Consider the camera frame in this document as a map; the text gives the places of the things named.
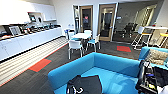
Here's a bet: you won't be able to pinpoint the small blue armchair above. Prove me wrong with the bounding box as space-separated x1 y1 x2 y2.
137 45 168 70

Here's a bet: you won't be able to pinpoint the white chair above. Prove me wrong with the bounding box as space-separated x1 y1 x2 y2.
67 39 85 61
85 34 101 53
63 28 76 41
83 29 93 35

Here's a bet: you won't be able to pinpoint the yellow bar stool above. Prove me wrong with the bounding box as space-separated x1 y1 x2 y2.
158 32 168 48

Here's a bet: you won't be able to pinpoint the white bar stool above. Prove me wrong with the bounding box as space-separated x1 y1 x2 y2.
130 26 146 50

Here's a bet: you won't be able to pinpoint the large blue sofa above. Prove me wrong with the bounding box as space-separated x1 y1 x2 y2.
47 51 145 94

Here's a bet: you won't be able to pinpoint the white clothes hanger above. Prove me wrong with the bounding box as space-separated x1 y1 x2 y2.
73 86 84 94

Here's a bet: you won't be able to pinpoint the white square high table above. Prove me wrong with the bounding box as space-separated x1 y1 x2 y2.
143 25 168 48

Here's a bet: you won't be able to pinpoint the white bundled object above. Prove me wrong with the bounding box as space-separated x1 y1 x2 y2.
159 85 168 94

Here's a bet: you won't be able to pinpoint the silver countertop appliance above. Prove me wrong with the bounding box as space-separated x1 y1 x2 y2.
7 24 23 36

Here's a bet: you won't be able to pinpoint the black garment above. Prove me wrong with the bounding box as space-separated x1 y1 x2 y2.
65 74 104 94

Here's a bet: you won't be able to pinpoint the beige patterned cushion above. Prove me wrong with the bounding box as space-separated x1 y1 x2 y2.
146 48 168 66

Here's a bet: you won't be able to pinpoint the black-framed countertop monitor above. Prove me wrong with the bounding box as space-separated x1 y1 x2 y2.
27 12 38 24

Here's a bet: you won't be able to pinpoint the white lower kitchen cabinets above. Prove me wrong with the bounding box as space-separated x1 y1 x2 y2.
0 27 64 63

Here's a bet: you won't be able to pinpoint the wooden door glass pane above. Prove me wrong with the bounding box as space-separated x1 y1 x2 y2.
78 4 95 34
97 2 118 43

